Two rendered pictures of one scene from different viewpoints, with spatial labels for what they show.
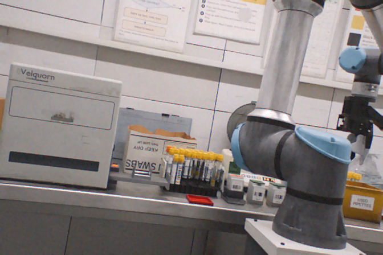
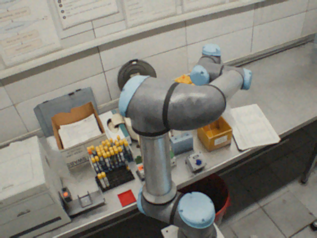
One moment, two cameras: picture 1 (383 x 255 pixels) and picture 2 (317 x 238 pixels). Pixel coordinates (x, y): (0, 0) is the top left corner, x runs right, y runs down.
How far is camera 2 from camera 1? 0.94 m
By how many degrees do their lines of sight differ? 40
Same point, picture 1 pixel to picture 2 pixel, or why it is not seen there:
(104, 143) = (56, 209)
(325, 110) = (183, 34)
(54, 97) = (11, 209)
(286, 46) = (155, 162)
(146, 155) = (77, 156)
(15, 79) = not seen: outside the picture
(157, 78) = (52, 74)
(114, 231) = not seen: hidden behind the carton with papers
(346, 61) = (196, 81)
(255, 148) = (155, 216)
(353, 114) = not seen: hidden behind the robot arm
